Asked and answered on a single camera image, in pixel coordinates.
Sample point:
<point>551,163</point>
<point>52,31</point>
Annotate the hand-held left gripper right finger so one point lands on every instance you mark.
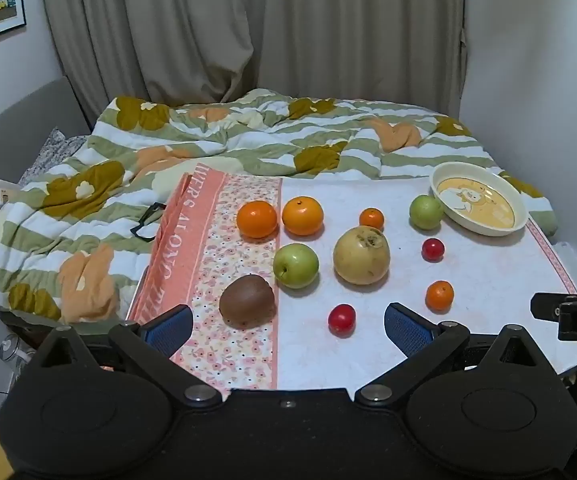
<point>408,332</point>

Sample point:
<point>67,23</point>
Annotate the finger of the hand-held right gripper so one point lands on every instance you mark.
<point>545,306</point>

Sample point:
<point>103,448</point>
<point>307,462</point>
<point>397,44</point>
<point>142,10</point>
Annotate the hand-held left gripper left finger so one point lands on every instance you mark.
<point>168,332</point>

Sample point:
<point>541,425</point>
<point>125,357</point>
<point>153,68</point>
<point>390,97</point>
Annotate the small mandarin orange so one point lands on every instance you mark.
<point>371,218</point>
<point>440,295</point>

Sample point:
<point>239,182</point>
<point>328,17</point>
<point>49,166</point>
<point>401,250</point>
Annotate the red cherry tomato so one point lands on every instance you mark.
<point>433,249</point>
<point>341,319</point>

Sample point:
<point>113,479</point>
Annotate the brown kiwi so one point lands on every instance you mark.
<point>247,301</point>

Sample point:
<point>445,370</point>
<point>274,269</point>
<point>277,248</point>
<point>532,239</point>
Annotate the yellow pear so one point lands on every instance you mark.
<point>361,255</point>

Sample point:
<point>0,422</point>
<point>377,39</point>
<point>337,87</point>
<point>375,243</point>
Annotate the small green apple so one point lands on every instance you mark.
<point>426,212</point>

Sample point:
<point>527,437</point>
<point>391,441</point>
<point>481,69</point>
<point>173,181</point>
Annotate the cream bowl with yellow print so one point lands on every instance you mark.
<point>473,200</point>

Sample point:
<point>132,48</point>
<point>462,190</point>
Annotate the large orange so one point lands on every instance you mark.
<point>303,216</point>
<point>257,219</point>

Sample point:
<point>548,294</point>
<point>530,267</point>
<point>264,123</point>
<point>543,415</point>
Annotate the pink floral tablecloth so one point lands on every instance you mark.
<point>318,360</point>

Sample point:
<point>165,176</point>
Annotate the black eyeglasses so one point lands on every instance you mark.
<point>143,236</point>

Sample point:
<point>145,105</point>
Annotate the small white box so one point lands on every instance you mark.
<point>2,199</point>

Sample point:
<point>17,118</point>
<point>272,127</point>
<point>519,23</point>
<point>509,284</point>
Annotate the grey patterned pillow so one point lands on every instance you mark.
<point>51,152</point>

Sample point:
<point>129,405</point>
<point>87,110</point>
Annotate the green striped floral blanket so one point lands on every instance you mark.
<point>268,130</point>

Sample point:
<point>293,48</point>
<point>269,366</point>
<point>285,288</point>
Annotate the grey headboard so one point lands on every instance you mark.
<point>18,115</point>

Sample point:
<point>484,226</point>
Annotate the beige curtain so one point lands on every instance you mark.
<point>268,20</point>

